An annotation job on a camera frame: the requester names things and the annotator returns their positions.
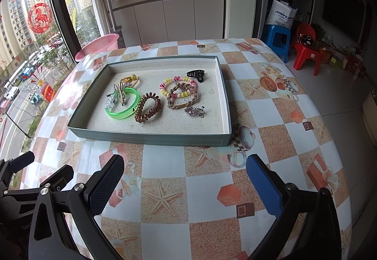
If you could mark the grey mop pole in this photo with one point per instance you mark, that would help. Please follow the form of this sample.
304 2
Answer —
109 14

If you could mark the blue plastic stool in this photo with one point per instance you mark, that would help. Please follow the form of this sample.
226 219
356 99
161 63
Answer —
275 32

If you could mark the small black object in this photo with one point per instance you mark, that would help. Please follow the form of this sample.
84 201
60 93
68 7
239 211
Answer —
307 39

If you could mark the pink plastic basin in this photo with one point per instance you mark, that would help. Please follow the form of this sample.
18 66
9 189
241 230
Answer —
97 43

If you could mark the red paper window decal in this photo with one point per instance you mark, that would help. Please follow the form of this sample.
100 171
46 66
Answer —
39 17

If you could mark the white cabinet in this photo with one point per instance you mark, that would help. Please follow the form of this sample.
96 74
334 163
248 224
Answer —
176 18

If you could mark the dark wall television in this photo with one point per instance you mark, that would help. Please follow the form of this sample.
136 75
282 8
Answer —
341 6

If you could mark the green translucent bangle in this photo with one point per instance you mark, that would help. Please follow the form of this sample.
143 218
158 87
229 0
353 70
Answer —
117 116

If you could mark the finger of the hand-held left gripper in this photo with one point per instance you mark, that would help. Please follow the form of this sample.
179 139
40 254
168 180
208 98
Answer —
59 173
17 161

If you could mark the grey-green cardboard tray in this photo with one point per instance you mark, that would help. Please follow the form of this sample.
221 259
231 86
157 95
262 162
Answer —
176 123

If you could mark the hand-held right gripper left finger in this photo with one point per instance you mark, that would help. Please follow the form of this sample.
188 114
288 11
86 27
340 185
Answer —
107 186

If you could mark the white printed bag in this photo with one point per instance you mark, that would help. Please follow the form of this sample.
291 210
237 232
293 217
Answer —
279 15

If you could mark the black claw hair clip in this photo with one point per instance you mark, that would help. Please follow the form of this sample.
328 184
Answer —
196 74

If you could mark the silver heart hair clip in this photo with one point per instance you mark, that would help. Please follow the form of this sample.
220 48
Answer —
190 111

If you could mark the pile of gift boxes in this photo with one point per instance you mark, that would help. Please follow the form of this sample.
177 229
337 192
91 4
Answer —
344 61

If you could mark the red plastic chair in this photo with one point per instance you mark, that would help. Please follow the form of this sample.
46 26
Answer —
304 52

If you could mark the tan loop hair clip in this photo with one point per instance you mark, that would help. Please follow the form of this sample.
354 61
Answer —
121 98

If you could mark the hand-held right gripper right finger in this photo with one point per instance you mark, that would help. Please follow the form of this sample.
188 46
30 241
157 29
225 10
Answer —
262 186

